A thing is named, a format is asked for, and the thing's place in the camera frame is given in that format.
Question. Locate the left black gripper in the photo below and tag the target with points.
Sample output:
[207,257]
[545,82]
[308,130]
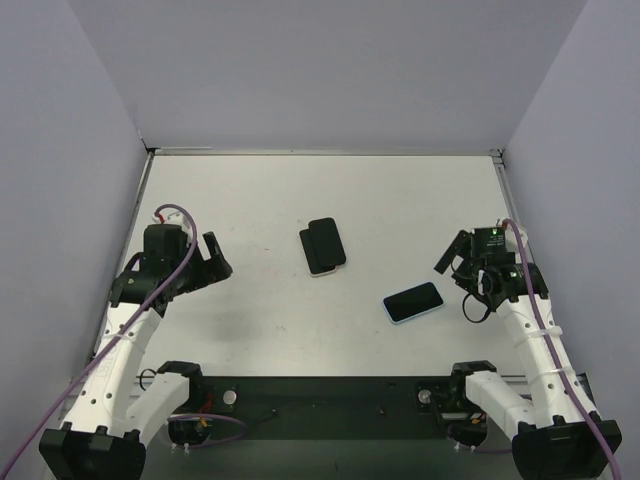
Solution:
[208,264]

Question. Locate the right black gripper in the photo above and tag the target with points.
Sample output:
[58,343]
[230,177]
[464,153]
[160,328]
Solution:
[463,257]

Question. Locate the light blue phone case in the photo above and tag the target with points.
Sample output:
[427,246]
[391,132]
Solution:
[400,322]

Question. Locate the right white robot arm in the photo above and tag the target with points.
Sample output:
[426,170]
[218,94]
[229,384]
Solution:
[556,432]

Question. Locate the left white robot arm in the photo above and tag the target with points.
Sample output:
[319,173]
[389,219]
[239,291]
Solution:
[105,434]

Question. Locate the phone in white case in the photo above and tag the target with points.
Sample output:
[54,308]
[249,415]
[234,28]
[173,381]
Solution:
[315,268]

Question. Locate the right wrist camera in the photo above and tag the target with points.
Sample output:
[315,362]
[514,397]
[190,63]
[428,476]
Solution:
[513,232]

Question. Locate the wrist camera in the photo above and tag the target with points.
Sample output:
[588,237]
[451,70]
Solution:
[513,232]
[173,218]

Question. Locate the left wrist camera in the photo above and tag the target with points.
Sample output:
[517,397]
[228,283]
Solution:
[173,218]

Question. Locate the aluminium table frame rail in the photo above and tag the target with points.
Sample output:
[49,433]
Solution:
[385,312]

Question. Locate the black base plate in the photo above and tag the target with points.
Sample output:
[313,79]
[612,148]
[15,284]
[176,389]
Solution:
[328,408]

